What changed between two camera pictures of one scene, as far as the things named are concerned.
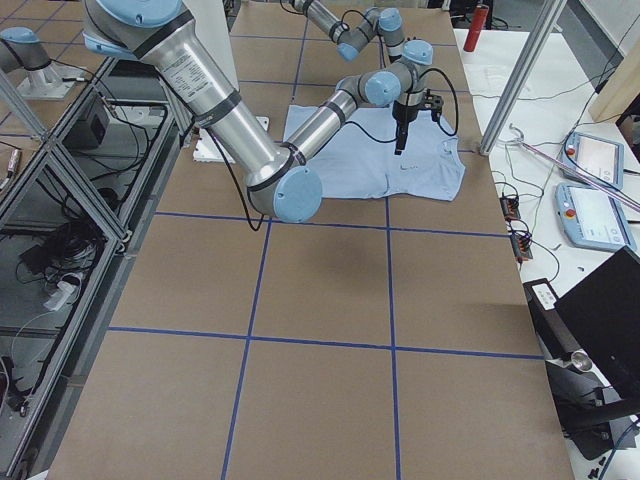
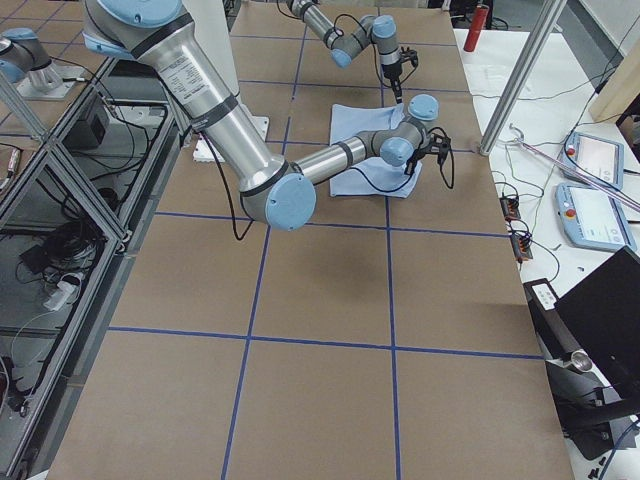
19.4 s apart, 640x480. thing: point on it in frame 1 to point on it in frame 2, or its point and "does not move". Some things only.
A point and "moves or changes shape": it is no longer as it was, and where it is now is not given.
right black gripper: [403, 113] to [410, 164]
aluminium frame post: [549, 14] does not move
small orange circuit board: [510, 207] does not move
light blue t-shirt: [360, 158] moves or changes shape
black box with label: [555, 335] does not move
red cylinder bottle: [479, 20] does not move
